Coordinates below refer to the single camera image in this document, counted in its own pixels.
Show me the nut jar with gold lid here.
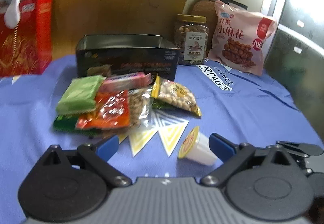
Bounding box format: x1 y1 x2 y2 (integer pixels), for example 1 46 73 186
174 14 209 66

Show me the jelly cup yellow lid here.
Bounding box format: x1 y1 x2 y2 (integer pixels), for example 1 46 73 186
178 126 217 166

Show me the light green snack packet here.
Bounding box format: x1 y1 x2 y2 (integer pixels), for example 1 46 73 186
56 75 105 115

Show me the dark green snack packet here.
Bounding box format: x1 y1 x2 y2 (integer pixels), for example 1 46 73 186
53 115 102 138

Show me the yellow peanut packet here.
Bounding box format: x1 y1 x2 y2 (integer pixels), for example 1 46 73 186
151 76 202 117

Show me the pink snack bar packet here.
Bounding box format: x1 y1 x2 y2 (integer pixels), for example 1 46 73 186
99 72 151 92

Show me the red orange snack packet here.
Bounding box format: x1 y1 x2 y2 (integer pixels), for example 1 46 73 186
75 90 130 130

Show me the black tin box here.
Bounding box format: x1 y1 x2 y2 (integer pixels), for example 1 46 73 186
75 34 180 80

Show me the round wooden cutting board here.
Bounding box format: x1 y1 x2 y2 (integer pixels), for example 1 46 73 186
188 0 218 38

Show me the pink snack bag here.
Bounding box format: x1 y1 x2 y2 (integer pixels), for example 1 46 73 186
208 0 277 76

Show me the red gift bag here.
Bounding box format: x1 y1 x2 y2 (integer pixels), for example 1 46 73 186
0 0 52 77

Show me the clear nut packet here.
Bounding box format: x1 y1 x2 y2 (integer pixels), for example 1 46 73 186
127 86 153 129

